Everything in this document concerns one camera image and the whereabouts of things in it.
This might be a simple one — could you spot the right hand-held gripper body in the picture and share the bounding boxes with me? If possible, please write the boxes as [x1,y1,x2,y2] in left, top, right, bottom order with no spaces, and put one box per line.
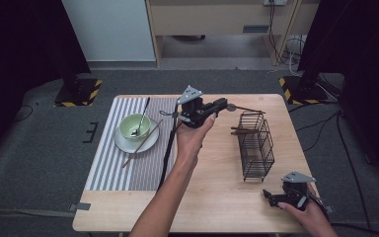
[280,170,317,212]

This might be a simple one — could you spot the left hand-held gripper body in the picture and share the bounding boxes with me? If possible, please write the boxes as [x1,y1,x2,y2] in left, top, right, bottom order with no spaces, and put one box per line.
[176,85,212,129]

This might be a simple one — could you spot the black wire basket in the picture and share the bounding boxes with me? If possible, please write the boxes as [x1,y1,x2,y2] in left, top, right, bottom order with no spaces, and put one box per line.
[237,110,276,183]

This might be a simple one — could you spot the person's right hand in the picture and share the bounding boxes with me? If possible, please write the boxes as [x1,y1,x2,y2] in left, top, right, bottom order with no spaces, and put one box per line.
[276,182,331,231]

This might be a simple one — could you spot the person's left hand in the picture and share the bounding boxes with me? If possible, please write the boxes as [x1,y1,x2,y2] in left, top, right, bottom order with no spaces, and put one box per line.
[175,112,218,166]

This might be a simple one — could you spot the metal spoon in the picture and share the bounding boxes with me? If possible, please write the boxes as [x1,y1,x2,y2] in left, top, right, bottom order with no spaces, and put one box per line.
[130,97,151,138]

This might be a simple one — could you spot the green bowl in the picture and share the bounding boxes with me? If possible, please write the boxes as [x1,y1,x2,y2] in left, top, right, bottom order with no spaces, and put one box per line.
[117,113,152,143]

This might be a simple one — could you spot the white plate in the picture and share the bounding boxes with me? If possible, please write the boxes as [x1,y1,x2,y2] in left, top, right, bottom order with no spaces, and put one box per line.
[114,118,161,155]

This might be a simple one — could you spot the dark round object under desk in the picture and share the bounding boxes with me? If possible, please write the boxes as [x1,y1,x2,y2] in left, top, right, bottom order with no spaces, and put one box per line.
[170,34,207,42]

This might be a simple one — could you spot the grey striped placemat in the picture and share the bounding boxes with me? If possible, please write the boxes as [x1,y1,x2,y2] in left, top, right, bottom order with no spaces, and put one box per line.
[84,96,179,193]

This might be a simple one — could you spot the grey vent grille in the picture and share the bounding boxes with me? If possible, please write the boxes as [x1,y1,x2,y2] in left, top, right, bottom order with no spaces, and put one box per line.
[242,24,270,35]

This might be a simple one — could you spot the light wooden desk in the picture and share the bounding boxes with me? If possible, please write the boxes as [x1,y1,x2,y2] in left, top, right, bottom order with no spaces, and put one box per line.
[144,0,322,69]

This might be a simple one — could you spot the black yellow striped stand base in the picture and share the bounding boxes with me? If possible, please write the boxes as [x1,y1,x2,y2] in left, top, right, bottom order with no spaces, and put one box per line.
[278,75,330,107]
[53,78,104,108]

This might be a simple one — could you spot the white cabinet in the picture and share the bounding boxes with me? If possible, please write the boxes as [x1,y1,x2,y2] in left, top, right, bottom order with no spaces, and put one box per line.
[61,0,157,63]

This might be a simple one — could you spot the black curtain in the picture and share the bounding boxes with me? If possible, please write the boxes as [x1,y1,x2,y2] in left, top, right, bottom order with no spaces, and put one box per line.
[0,0,92,172]
[297,0,379,187]

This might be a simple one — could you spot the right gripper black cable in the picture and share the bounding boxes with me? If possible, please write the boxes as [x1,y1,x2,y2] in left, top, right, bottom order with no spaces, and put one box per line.
[308,193,331,222]

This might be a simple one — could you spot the curved black floor cable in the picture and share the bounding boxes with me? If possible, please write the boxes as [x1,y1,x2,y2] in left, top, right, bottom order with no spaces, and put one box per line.
[296,111,342,153]

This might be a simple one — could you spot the long black floor cable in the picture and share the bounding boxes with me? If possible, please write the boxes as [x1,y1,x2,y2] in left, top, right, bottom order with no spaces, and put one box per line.
[336,111,379,237]

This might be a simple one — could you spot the white cable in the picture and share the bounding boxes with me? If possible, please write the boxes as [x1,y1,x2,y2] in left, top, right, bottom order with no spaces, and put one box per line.
[284,34,308,77]

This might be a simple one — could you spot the hanging black cables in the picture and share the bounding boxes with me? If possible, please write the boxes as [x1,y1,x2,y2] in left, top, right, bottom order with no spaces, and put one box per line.
[267,0,297,66]

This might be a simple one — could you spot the thin black floor cable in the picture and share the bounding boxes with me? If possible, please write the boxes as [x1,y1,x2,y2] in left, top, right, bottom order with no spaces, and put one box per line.
[14,104,35,123]

